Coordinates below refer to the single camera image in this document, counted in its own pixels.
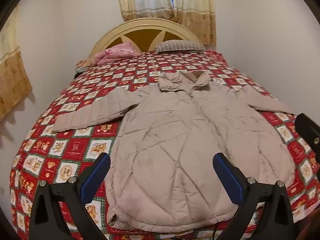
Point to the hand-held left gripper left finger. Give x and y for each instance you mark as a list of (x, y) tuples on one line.
[(96, 177)]

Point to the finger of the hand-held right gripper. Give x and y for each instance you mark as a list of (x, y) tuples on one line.
[(310, 130)]

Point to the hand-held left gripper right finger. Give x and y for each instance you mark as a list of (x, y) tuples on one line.
[(228, 177)]

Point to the beige quilted puffer jacket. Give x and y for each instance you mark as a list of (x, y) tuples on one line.
[(175, 142)]

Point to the red patchwork printed bedspread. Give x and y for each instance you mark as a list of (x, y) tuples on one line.
[(75, 145)]

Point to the floral pillow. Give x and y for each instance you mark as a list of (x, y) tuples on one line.
[(83, 65)]

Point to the pink pillow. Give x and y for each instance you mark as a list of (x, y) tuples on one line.
[(115, 52)]

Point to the yellow patterned curtain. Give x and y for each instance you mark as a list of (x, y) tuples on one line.
[(197, 10), (12, 80), (142, 0)]

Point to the striped grey pillow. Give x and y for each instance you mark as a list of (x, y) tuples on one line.
[(180, 45)]

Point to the cream wooden headboard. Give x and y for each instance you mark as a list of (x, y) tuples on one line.
[(140, 33)]

